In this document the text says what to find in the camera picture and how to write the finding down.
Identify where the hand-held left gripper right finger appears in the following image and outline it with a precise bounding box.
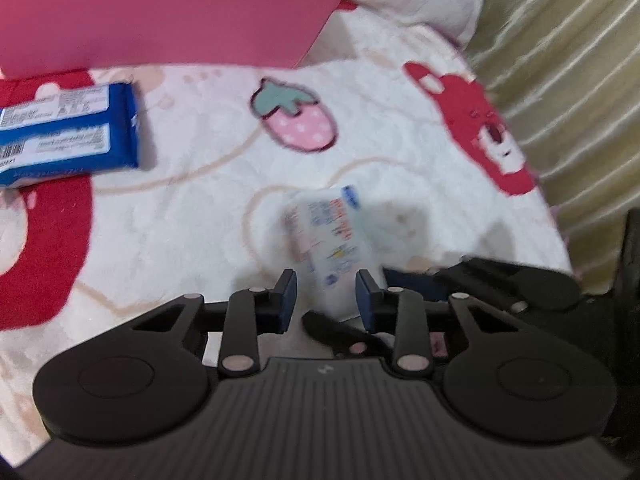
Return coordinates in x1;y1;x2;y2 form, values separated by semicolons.
355;269;538;377

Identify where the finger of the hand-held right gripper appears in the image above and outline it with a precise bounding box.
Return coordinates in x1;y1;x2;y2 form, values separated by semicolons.
301;310;396;358
385;256;583;311

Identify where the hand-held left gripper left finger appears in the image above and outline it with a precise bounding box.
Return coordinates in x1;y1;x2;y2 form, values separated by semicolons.
120;269;298;377

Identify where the white tissue pack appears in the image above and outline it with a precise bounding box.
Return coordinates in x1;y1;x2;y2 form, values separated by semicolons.
285;185;386;321

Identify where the blue wet wipes pack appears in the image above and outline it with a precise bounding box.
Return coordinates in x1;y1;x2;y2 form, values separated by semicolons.
0;82;141;188

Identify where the pink cardboard box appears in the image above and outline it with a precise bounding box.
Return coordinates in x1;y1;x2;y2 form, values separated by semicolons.
0;0;356;81

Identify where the red bear printed blanket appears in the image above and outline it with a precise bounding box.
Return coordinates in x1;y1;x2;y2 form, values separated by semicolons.
0;10;576;461

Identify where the gold satin curtain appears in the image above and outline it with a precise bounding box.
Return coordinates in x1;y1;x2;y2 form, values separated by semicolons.
465;0;640;296

